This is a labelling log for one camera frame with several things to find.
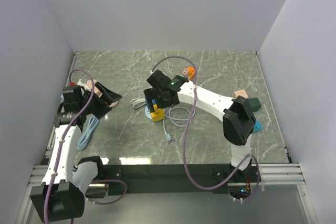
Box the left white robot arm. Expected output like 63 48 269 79
30 82 122 223

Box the grey-blue base cable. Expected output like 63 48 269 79
163 106 196 143

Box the black base beam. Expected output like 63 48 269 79
100 164 260 194

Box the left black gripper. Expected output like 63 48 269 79
79 82 121 119

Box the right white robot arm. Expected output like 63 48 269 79
144 70 256 182

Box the pink round socket base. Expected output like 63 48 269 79
109 101 119 108

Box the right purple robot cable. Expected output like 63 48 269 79
152 56 263 204

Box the yellow cube socket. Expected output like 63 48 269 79
150 104 165 122

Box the orange power strip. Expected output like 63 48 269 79
187 67 196 80

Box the light blue strip cable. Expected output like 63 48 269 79
76 116 100 151

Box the peach cube socket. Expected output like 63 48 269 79
234 89 249 99

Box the pink plug adapter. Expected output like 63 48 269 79
182 69 189 77

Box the bright blue plug adapter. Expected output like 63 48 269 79
253 121 263 133

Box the dark green cube socket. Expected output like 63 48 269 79
248 98 261 112

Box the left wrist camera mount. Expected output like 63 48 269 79
69 79 90 90

